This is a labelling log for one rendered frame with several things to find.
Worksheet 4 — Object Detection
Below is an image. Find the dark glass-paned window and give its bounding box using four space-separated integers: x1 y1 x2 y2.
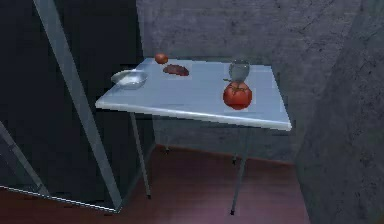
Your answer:
0 0 158 214

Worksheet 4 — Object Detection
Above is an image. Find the pale blue metal-legged table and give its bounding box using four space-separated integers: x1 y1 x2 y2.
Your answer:
94 57 293 216

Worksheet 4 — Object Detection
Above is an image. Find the clear glass cup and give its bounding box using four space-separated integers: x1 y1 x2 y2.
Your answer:
227 59 251 83

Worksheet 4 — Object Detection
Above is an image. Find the large red tomato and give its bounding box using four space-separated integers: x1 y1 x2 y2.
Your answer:
222 81 253 111

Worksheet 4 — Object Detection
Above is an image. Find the dark red steak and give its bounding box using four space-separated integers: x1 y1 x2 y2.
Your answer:
162 63 191 77

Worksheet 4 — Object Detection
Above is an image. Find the small red tomato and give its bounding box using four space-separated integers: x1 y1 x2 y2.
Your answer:
154 52 170 65

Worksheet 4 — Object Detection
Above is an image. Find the grey metal bowl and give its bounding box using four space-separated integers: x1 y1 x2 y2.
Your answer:
110 68 150 91

